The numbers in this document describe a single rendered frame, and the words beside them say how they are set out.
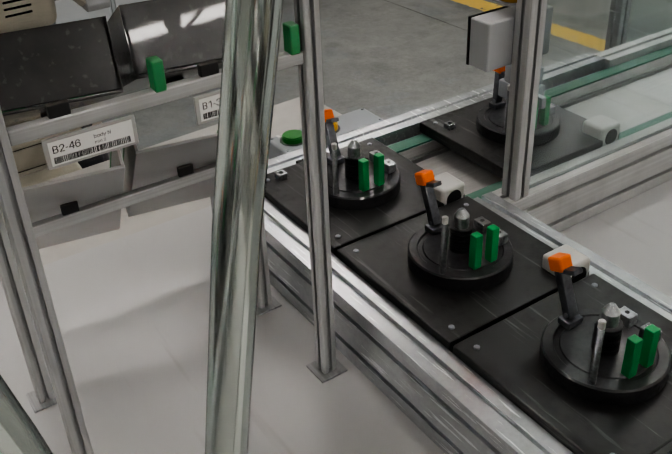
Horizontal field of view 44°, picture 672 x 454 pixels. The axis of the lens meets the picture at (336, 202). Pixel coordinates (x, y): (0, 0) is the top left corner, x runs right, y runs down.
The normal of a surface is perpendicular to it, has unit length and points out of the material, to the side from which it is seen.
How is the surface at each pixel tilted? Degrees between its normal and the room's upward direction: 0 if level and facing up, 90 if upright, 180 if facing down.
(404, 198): 0
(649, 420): 0
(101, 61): 65
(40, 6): 98
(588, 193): 90
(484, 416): 0
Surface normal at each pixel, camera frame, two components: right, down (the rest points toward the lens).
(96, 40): 0.35, 0.06
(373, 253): -0.04, -0.85
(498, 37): 0.56, 0.42
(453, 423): -0.83, 0.32
